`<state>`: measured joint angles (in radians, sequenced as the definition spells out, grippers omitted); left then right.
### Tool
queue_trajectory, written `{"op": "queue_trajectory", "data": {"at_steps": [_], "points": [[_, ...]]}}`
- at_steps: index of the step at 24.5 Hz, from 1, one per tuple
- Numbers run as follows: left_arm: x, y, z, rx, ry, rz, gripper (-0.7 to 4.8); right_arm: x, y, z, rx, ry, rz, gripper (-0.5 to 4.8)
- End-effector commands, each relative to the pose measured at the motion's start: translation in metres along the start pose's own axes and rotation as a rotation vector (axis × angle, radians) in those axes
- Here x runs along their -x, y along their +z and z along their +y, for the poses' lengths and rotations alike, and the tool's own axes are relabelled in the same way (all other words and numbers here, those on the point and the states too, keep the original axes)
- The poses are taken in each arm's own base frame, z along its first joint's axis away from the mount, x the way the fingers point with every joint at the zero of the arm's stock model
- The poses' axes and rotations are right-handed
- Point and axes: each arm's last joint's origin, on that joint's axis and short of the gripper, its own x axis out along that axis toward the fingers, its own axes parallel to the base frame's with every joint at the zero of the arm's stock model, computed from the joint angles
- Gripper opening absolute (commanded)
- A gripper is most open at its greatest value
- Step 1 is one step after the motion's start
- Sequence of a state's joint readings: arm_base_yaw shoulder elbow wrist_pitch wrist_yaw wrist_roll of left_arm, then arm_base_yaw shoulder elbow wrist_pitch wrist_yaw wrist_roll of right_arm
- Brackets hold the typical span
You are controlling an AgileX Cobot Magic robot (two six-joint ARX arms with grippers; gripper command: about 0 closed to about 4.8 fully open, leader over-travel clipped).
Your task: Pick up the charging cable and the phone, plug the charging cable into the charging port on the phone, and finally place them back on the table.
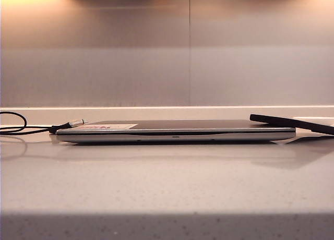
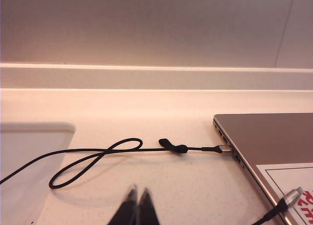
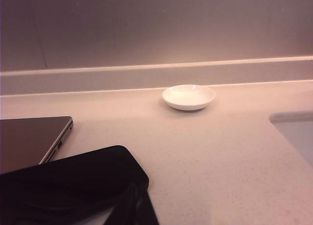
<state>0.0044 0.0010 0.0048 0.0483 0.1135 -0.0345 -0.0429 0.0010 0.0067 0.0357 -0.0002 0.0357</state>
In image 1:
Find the black cable with silver connector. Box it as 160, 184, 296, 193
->
0, 111, 88, 136

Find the silver Dell laptop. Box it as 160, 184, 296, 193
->
55, 119, 297, 145

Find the white sticker on laptop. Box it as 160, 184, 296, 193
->
82, 123, 138, 130

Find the small white dish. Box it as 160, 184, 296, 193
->
292, 116, 334, 126

